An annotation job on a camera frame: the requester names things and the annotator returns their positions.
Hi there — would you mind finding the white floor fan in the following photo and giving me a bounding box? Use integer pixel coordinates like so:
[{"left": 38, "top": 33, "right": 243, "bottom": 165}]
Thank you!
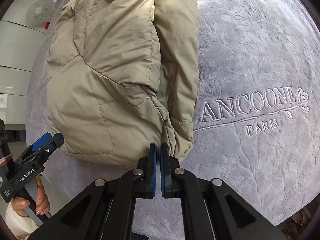
[{"left": 25, "top": 0, "right": 55, "bottom": 25}]

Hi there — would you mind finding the white glossy drawer cabinet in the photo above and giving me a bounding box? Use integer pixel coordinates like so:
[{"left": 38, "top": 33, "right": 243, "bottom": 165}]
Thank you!
[{"left": 0, "top": 21, "right": 44, "bottom": 125}]

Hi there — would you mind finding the white left sleeve forearm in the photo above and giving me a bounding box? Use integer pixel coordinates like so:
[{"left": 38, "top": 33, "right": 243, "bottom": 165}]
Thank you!
[{"left": 4, "top": 203, "right": 39, "bottom": 239}]

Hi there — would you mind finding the person's left hand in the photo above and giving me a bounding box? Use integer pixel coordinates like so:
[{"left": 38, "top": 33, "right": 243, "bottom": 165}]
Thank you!
[{"left": 11, "top": 175, "right": 51, "bottom": 217}]

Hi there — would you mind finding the beige quilted down jacket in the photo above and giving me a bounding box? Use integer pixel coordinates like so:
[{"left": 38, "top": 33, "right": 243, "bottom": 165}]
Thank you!
[{"left": 47, "top": 0, "right": 199, "bottom": 165}]

